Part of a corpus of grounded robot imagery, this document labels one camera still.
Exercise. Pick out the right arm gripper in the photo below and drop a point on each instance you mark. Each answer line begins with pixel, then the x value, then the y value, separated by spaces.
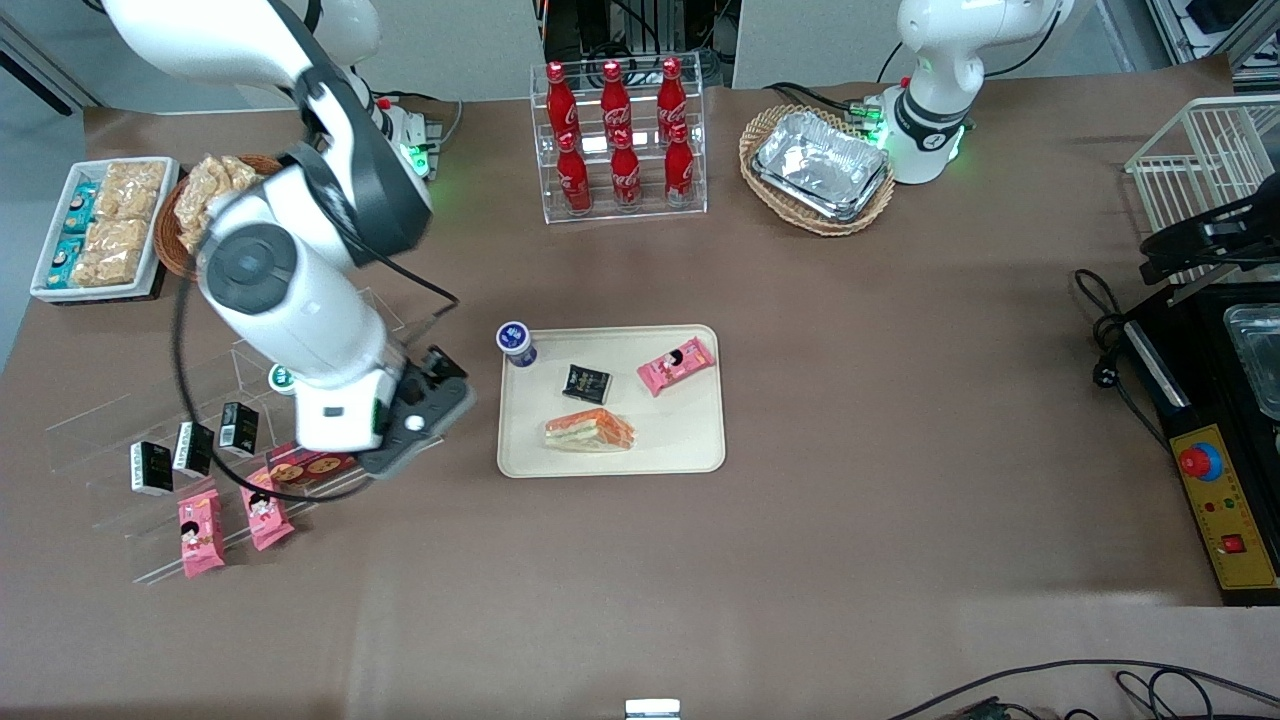
pixel 441 364

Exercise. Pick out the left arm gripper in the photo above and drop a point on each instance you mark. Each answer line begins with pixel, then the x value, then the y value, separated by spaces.
pixel 1200 236

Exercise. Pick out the pink snack packet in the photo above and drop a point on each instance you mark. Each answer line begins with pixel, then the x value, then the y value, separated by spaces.
pixel 266 510
pixel 201 535
pixel 676 366

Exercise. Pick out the small white metal bracket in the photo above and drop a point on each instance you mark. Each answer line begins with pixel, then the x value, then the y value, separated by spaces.
pixel 652 710

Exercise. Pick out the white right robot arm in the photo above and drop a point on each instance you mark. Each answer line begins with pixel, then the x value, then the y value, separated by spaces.
pixel 290 300

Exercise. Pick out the light tan wicker basket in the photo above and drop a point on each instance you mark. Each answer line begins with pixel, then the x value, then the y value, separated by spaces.
pixel 760 135

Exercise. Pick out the aluminium frame structure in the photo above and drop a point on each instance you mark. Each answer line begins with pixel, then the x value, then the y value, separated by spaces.
pixel 1230 30

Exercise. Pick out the rice cracker pack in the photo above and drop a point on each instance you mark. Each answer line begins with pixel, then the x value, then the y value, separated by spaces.
pixel 110 252
pixel 135 190

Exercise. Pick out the clear acrylic bottle rack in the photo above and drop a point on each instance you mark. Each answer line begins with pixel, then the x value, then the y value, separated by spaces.
pixel 620 215

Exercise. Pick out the dark brown wicker basket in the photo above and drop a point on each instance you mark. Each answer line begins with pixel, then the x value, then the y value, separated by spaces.
pixel 170 250

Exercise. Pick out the teal snack pack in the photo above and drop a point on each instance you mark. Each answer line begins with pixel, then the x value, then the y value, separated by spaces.
pixel 66 265
pixel 82 207

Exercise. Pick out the beige plastic serving tray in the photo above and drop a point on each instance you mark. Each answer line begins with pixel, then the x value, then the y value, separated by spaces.
pixel 680 440

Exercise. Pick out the green-lid yogurt cup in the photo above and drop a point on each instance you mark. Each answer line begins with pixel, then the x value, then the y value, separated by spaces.
pixel 280 378

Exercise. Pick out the red cookie box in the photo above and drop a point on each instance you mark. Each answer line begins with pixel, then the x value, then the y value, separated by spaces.
pixel 300 468

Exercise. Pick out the black sealing machine yellow panel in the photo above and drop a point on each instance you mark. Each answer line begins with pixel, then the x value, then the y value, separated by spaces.
pixel 1225 530

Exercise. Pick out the blue-lid yogurt cup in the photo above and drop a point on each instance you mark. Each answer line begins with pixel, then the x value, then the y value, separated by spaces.
pixel 514 338

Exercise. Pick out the small black carton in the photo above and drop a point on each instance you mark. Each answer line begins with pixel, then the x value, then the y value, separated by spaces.
pixel 152 468
pixel 239 429
pixel 194 449

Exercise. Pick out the aluminium foil tray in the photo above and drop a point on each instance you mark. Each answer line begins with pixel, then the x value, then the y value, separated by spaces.
pixel 820 165

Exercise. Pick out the white rectangular snack tray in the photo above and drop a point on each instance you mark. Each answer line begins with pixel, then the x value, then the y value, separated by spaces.
pixel 165 215

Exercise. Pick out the clear bag of puffed snacks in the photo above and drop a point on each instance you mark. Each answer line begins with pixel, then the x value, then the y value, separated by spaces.
pixel 242 172
pixel 203 195

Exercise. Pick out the black snack packet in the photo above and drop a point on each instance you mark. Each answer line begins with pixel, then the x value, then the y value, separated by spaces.
pixel 587 384

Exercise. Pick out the clear acrylic stepped shelf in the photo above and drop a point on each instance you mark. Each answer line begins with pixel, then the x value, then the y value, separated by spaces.
pixel 110 500

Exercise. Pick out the triangle sandwich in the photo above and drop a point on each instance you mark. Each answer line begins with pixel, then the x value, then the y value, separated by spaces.
pixel 590 432

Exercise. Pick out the red cola bottle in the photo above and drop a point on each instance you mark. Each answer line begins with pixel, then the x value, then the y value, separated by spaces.
pixel 574 180
pixel 671 95
pixel 626 178
pixel 679 172
pixel 562 100
pixel 614 98

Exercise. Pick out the steel food container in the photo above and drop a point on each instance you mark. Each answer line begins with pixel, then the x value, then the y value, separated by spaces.
pixel 1258 360

